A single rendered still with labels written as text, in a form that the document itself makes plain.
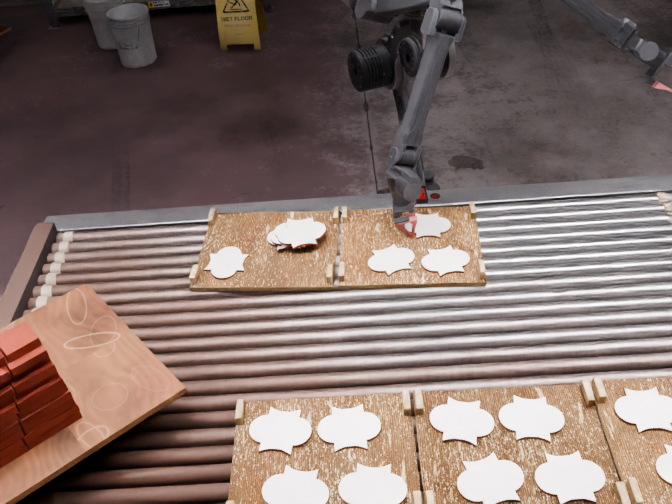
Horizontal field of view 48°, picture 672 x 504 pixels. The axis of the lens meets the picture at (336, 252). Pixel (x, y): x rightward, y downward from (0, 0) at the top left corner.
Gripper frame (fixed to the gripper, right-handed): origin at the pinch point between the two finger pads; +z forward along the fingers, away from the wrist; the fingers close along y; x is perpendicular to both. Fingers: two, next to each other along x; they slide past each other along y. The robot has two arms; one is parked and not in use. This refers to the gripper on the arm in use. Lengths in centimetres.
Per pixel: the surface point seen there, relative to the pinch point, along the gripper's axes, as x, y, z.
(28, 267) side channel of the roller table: 110, -18, -26
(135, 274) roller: 80, -18, -16
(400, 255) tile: 3.1, -14.1, -0.4
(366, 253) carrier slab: 13.0, -12.0, -1.8
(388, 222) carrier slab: 6.8, 2.5, -0.5
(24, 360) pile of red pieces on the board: 68, -83, -48
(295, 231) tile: 32.4, -6.5, -10.9
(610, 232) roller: -56, -2, 17
